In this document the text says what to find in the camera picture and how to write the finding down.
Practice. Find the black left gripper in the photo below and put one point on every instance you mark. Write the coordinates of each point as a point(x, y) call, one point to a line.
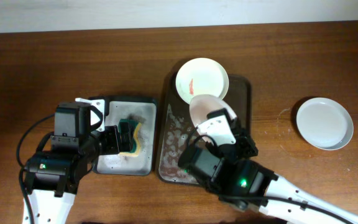
point(116, 146)

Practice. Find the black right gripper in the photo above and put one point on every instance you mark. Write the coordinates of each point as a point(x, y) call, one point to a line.
point(242, 139)

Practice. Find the green yellow sponge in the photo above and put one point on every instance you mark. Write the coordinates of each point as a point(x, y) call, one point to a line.
point(134, 139)

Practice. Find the pink plate with red stain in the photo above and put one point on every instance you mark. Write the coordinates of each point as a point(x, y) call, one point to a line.
point(204, 109)

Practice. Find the pale green plate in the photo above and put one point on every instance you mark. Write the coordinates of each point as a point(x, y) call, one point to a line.
point(324, 124)

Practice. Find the cream plate with red stain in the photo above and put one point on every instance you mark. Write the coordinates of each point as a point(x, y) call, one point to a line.
point(201, 76)

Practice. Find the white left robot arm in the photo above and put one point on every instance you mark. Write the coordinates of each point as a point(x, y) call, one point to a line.
point(49, 180)

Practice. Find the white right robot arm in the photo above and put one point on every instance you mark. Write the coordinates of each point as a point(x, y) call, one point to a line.
point(274, 196)

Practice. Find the black tray with soapy water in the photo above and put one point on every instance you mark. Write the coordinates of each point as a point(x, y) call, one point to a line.
point(143, 110)

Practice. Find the dark brown serving tray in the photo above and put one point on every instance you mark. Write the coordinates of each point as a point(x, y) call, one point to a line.
point(176, 125)

